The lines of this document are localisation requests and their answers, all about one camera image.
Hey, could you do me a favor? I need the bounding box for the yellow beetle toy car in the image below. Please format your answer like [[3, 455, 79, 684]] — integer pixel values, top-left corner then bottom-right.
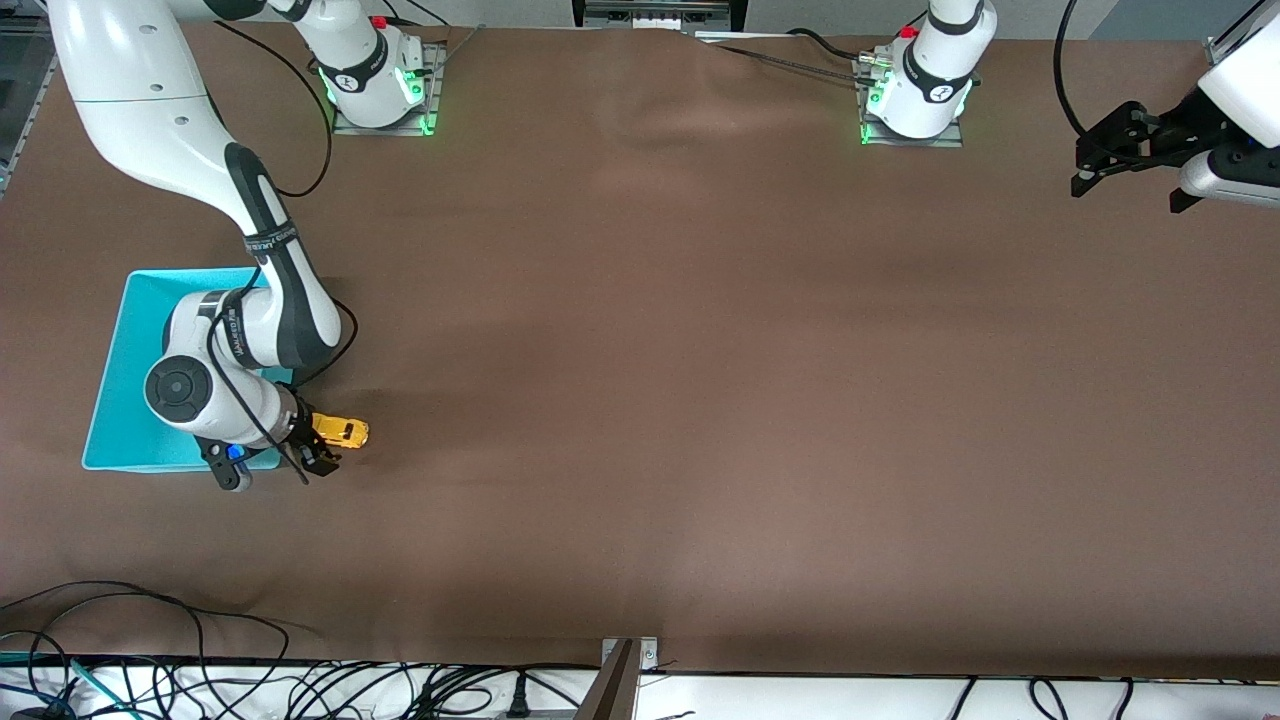
[[312, 412, 370, 450]]

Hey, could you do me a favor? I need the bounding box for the turquoise plastic bin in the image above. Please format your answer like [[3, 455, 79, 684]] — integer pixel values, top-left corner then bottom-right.
[[82, 267, 303, 473]]

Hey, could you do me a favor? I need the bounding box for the black metal device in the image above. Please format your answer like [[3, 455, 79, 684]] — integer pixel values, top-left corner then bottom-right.
[[572, 0, 746, 34]]

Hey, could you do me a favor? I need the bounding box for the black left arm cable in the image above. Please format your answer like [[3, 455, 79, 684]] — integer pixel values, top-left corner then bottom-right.
[[1053, 0, 1091, 141]]

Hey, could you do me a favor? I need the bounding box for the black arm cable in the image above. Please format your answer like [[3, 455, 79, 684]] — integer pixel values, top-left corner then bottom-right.
[[1053, 0, 1091, 141], [205, 18, 359, 486]]

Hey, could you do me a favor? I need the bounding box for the aluminium frame profile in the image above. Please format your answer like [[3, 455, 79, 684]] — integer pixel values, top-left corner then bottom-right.
[[1205, 0, 1263, 63], [0, 0, 53, 193]]

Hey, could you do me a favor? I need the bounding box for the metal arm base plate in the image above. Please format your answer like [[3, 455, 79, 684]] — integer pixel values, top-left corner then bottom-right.
[[332, 40, 446, 138], [858, 55, 966, 149]]

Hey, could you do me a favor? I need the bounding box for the black cable bundle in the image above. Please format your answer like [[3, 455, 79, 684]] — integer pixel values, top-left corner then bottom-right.
[[0, 630, 601, 720]]

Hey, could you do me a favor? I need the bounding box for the long black loose cable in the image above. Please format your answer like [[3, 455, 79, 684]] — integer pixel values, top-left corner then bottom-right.
[[0, 580, 291, 701]]

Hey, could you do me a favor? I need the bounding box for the black base cable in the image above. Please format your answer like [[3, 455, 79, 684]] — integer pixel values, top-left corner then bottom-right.
[[380, 0, 453, 29], [788, 27, 873, 63]]

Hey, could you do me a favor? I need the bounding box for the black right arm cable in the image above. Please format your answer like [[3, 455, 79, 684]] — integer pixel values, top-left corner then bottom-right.
[[205, 18, 359, 486]]

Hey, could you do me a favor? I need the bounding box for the thin grey base cable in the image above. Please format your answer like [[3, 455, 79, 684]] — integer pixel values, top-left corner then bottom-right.
[[712, 42, 863, 86]]

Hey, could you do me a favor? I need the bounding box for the teal cable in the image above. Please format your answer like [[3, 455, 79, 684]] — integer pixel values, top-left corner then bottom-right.
[[0, 652, 141, 720]]

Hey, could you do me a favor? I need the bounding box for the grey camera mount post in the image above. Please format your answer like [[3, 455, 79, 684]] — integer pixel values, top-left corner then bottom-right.
[[578, 638, 641, 720]]

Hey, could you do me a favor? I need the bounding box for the metal post bracket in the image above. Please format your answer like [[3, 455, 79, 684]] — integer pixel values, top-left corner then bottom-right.
[[603, 637, 659, 671]]

